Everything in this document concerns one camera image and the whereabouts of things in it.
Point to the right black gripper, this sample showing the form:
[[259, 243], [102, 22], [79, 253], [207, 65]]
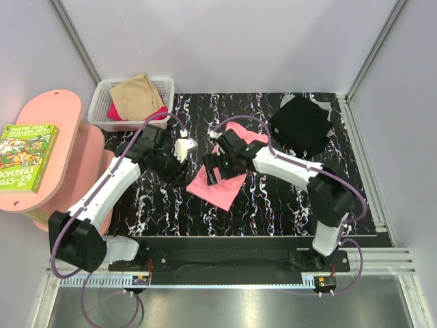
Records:
[[214, 160]]

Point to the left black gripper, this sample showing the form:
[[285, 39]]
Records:
[[176, 177]]

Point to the light pink t shirt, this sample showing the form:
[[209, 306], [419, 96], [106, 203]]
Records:
[[224, 192]]

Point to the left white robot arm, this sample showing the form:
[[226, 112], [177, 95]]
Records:
[[74, 235]]

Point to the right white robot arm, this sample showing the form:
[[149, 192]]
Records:
[[330, 200]]

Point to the beige t shirt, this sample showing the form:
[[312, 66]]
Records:
[[135, 99]]

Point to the folded black t shirt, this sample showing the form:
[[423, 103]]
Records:
[[302, 124]]

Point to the white plastic basket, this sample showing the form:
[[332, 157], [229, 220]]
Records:
[[101, 101]]

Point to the pink tiered shelf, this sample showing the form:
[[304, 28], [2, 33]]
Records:
[[78, 158]]

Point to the green book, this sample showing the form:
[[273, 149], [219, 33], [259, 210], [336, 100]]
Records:
[[25, 153]]

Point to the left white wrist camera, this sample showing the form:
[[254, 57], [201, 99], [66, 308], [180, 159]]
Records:
[[183, 146]]

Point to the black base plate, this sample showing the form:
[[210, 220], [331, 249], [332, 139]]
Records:
[[230, 261]]

